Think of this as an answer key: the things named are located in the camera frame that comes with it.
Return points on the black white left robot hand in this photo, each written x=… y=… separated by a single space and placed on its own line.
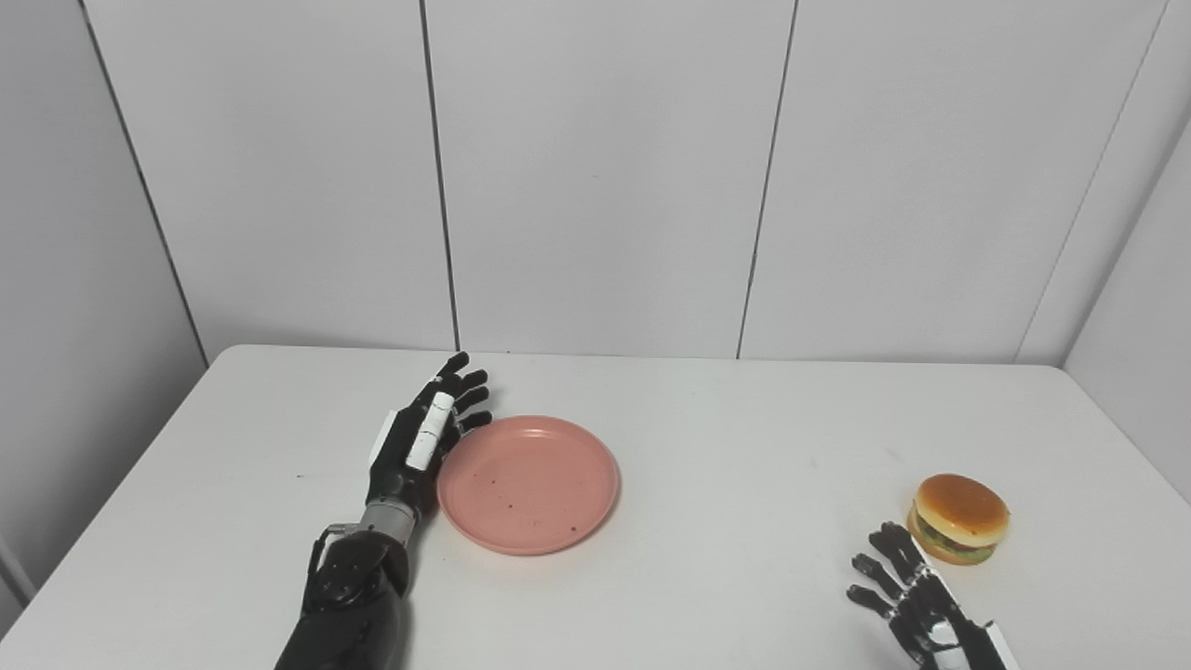
x=414 y=447

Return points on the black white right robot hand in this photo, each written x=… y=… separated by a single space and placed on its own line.
x=930 y=623

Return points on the toy hamburger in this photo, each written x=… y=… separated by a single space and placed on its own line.
x=963 y=510

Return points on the pink round plate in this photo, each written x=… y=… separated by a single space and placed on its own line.
x=528 y=484

